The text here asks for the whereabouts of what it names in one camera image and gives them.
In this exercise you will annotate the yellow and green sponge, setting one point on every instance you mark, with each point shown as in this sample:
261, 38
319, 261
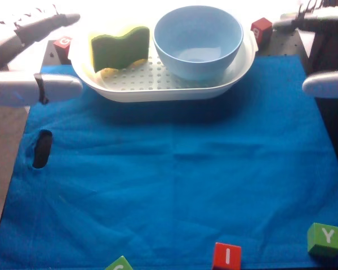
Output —
118, 50

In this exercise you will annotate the light blue bowl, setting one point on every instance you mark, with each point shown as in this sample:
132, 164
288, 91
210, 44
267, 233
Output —
186, 67

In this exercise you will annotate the white perforated drain tray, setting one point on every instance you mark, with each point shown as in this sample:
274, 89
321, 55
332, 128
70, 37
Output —
157, 92

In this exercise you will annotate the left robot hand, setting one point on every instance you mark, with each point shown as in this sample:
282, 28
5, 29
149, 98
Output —
53, 87

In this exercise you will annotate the green letter C block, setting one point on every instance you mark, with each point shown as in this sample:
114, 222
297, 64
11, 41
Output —
119, 264

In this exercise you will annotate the red letter B block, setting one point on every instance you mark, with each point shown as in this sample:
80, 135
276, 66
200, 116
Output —
263, 31

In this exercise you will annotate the green letter Y block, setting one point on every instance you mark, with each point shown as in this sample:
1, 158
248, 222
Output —
324, 240

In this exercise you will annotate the red letter G block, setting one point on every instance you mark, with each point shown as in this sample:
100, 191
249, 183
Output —
62, 49

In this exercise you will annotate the red letter I block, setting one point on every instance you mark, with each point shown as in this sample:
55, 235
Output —
226, 256

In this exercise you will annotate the blue cloth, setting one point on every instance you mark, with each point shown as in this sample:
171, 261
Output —
169, 168

